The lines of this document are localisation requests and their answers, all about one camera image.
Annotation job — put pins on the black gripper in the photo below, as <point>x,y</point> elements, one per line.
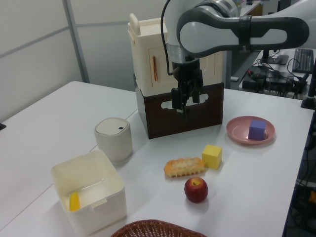
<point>187,71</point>

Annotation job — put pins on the yellow cube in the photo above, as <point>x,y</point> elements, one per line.
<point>211,158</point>

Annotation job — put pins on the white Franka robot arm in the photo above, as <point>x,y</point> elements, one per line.
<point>261,29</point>

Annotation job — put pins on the purple cube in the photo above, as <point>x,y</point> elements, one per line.
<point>256,130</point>

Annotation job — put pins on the dark brown wooden box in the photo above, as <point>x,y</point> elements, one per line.
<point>187,121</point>

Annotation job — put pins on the small grey adapter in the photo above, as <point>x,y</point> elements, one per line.
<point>234,79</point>

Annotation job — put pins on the cream toy cabinet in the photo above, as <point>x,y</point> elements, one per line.
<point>148,61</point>

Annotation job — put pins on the pink plate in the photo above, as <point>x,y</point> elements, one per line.
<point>237,129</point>

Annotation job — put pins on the toy bread roll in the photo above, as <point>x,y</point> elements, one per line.
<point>184,167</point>

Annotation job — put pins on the white lidded canister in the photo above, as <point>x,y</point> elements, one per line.
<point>113,140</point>

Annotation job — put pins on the red apple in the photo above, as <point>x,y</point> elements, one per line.
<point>196,191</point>

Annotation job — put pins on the black monitor stand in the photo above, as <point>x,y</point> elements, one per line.
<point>275,59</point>

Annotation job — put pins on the black keyboard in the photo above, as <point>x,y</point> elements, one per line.
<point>303,60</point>

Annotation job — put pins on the black clamp pole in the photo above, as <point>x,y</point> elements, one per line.
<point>309,98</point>

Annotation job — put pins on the brown wicker basket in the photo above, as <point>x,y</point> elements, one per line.
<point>158,229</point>

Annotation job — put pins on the cream square plastic bin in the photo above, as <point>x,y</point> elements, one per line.
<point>103,209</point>

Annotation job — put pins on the yellow banana piece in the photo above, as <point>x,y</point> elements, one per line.
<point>74,203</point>

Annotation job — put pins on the small black object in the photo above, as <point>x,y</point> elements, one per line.
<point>2,127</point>

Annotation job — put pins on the grey partition post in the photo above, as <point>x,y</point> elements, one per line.
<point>79,49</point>

